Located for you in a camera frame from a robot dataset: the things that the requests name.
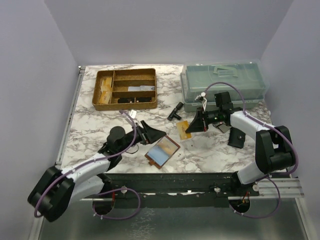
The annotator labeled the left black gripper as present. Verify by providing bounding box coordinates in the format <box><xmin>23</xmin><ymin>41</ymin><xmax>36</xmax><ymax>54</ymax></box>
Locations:
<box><xmin>118</xmin><ymin>120</ymin><xmax>166</xmax><ymax>154</ymax></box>

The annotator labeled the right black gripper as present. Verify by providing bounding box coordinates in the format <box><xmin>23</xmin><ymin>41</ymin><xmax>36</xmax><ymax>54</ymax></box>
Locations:
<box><xmin>186</xmin><ymin>107</ymin><xmax>222</xmax><ymax>134</ymax></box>

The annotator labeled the gold credit card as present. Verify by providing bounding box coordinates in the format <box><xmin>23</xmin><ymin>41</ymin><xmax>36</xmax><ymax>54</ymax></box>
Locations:
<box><xmin>176</xmin><ymin>120</ymin><xmax>192</xmax><ymax>141</ymax></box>

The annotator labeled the blue credit card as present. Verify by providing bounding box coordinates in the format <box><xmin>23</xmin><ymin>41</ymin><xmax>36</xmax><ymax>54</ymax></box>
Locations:
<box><xmin>146</xmin><ymin>145</ymin><xmax>175</xmax><ymax>166</ymax></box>

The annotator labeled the brown leather card holder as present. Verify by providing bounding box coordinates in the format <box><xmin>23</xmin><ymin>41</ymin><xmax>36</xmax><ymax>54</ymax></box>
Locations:
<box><xmin>144</xmin><ymin>135</ymin><xmax>180</xmax><ymax>169</ymax></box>

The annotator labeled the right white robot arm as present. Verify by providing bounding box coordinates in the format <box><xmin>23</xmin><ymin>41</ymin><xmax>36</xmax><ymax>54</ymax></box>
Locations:
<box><xmin>185</xmin><ymin>91</ymin><xmax>296</xmax><ymax>196</ymax></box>

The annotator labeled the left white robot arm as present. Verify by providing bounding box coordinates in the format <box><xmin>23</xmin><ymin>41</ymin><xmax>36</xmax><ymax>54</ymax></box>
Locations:
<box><xmin>27</xmin><ymin>121</ymin><xmax>166</xmax><ymax>222</ymax></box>

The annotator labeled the grey card wallet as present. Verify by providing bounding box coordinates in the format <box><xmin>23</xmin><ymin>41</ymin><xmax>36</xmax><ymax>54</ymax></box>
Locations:
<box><xmin>217</xmin><ymin>123</ymin><xmax>231</xmax><ymax>133</ymax></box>

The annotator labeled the white card in tray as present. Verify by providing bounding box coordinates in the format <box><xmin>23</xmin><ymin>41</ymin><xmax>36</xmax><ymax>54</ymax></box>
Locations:
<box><xmin>128</xmin><ymin>85</ymin><xmax>156</xmax><ymax>92</ymax></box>

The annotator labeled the black T-shaped pipe fitting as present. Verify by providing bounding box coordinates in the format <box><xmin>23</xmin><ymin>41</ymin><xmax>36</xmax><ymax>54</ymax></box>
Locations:
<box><xmin>167</xmin><ymin>102</ymin><xmax>184</xmax><ymax>121</ymax></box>

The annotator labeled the black item in tray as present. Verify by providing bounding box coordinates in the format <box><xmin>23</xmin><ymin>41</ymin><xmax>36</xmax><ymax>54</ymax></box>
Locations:
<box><xmin>117</xmin><ymin>97</ymin><xmax>152</xmax><ymax>104</ymax></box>

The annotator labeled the black snap wallet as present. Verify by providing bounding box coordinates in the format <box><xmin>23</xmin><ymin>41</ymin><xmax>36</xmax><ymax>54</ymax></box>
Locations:
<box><xmin>227</xmin><ymin>127</ymin><xmax>246</xmax><ymax>149</ymax></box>

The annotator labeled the brown cork organizer tray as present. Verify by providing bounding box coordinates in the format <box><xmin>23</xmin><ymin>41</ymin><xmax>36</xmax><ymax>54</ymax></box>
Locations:
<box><xmin>92</xmin><ymin>68</ymin><xmax>158</xmax><ymax>111</ymax></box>

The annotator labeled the clear lidded plastic box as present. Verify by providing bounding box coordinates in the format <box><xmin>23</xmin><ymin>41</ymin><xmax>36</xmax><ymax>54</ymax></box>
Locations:
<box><xmin>180</xmin><ymin>59</ymin><xmax>270</xmax><ymax>113</ymax></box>

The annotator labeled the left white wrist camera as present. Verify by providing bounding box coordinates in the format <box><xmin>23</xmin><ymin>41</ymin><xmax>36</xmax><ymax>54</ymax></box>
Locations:
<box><xmin>129</xmin><ymin>109</ymin><xmax>137</xmax><ymax>119</ymax></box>

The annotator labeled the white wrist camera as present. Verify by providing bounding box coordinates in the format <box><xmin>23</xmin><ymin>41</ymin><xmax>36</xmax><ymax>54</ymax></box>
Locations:
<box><xmin>129</xmin><ymin>109</ymin><xmax>137</xmax><ymax>119</ymax></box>
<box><xmin>195</xmin><ymin>92</ymin><xmax>208</xmax><ymax>111</ymax></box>

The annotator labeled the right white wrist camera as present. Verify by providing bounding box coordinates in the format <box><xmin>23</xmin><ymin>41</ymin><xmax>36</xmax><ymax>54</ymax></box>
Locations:
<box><xmin>195</xmin><ymin>92</ymin><xmax>208</xmax><ymax>111</ymax></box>

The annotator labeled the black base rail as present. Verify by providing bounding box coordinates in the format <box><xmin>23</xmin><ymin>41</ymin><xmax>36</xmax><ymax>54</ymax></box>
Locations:
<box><xmin>94</xmin><ymin>172</ymin><xmax>259</xmax><ymax>209</ymax></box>

